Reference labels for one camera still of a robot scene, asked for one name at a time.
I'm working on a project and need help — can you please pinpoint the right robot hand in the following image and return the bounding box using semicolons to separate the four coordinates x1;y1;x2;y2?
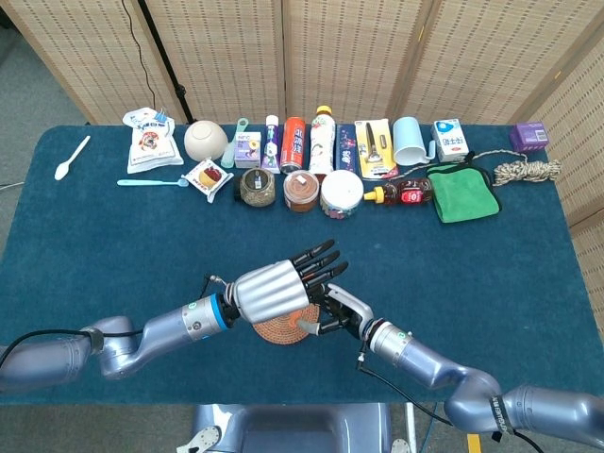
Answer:
295;282;377;340

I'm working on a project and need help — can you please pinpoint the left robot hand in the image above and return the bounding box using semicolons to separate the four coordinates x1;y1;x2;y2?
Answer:
232;239;350;327

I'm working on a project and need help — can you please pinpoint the round woven rattan coaster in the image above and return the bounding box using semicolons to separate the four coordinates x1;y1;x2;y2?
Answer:
252;304;322;346

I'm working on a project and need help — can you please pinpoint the plastic jar of rubber bands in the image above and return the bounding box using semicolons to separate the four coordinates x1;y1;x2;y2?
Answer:
282;170;321;213

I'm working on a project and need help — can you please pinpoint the glass jar with seeds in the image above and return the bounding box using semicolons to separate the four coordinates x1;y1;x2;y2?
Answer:
231;167;277;208

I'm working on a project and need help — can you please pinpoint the clear tub of binder clips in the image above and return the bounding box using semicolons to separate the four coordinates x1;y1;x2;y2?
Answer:
319;169;365;222

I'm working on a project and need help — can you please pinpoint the small cake snack packet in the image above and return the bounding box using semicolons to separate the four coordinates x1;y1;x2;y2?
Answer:
180;158;235;204

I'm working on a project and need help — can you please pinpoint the honey bottle yellow cap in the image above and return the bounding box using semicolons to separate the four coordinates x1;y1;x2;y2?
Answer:
362;176;434;207

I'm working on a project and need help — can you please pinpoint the blue grey robot torso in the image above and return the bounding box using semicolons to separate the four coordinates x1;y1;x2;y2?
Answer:
176;403;411;453

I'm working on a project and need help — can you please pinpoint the mint green plastic opener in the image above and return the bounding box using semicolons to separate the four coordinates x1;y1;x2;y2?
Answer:
220;117;250;170

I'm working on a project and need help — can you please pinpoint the purple white juice carton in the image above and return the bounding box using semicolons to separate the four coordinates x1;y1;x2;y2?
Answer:
234;131;262;170

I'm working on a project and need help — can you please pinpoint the purple white toothpaste tube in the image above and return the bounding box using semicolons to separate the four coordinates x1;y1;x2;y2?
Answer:
260;115;283;175

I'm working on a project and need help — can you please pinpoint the red drink can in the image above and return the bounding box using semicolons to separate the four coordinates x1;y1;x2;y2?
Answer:
279;116;308;176

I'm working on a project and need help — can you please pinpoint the white bottle yellow cap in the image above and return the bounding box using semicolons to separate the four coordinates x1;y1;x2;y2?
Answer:
308;105;338;176

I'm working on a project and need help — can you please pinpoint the dark blue box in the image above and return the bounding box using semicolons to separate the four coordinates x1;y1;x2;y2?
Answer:
333;123;362;172

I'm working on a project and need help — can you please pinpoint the blue carpet table cover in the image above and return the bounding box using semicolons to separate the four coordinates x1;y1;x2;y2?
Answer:
0;123;604;406

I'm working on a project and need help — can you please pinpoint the green microfibre cloth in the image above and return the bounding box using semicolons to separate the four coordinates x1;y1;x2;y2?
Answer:
426;151;504;225

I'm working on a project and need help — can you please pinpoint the razor in yellow blister pack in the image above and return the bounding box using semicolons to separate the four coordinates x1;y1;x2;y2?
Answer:
353;118;400;180

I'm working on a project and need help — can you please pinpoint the beige bowl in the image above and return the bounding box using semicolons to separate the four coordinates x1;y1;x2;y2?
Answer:
183;120;229;162

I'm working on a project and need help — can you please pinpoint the light blue toothbrush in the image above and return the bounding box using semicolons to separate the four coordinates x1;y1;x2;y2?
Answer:
116;177;190;189

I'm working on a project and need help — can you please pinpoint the light blue mug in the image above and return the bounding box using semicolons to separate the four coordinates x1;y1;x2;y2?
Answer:
392;116;439;166

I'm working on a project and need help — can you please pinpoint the white printed snack bag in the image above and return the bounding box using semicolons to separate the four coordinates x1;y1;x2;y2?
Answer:
122;107;185;175

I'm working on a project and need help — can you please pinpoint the white blue milk carton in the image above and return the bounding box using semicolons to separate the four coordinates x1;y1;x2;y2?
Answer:
429;118;471;164

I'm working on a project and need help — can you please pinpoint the white plastic spoon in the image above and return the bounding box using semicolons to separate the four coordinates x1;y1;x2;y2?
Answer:
54;135;92;182

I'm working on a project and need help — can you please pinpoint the purple box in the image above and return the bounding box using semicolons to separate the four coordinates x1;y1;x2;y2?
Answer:
509;121;551;154

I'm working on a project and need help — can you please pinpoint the black tripod pole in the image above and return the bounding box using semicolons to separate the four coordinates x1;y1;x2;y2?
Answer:
136;0;195;125

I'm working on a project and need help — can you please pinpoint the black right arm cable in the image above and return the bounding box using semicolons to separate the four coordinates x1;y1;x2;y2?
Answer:
356;351;546;453

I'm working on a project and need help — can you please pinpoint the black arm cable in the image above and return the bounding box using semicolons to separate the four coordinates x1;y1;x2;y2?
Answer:
356;351;546;453
0;327;145;372

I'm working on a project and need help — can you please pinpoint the thin blue floor cable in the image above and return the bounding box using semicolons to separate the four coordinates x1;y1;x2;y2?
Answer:
421;402;438;453

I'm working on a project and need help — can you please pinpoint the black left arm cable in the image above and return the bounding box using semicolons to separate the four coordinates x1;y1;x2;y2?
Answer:
0;327;145;372

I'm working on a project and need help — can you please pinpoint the coiled beige rope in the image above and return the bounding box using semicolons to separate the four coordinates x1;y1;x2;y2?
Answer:
398;148;562;188

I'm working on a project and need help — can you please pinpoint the thin black hanging cable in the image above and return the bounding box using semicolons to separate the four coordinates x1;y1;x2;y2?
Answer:
121;0;161;112

